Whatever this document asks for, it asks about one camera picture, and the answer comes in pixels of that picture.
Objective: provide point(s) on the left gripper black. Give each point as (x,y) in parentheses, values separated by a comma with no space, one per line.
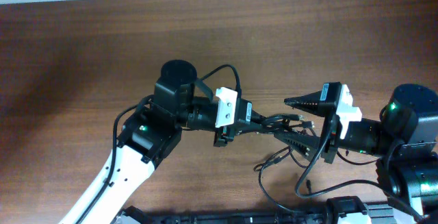
(256,123)

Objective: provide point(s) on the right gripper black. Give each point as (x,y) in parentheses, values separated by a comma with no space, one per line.
(308,144)

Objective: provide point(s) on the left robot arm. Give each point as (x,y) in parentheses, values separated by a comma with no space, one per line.
(180,101)

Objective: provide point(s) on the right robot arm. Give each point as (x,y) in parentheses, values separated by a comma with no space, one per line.
(402,140)

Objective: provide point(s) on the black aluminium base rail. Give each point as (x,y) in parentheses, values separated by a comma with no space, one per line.
(334,210)

